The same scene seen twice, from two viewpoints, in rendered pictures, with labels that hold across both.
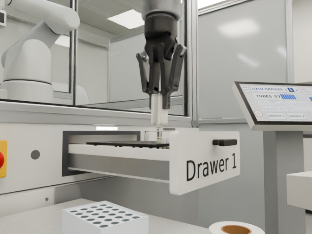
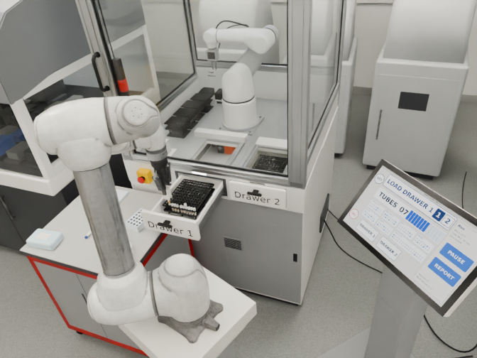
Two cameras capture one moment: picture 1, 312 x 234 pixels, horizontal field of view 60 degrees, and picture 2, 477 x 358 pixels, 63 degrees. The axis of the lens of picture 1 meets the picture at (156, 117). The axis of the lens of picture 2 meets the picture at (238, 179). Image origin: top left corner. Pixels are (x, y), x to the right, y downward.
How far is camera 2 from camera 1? 1.99 m
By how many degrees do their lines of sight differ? 81
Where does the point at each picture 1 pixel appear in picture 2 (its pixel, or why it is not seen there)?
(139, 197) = (228, 211)
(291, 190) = not seen: hidden behind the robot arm
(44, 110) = not seen: hidden behind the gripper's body
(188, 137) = (147, 214)
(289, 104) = (402, 230)
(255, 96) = (377, 193)
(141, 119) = (226, 172)
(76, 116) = (180, 165)
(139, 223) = (134, 227)
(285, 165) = (390, 282)
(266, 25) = not seen: outside the picture
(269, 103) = (380, 211)
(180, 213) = (274, 236)
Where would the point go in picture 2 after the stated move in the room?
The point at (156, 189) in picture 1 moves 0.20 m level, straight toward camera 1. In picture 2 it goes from (244, 213) to (207, 222)
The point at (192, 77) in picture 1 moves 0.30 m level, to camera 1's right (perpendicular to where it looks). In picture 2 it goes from (293, 147) to (324, 186)
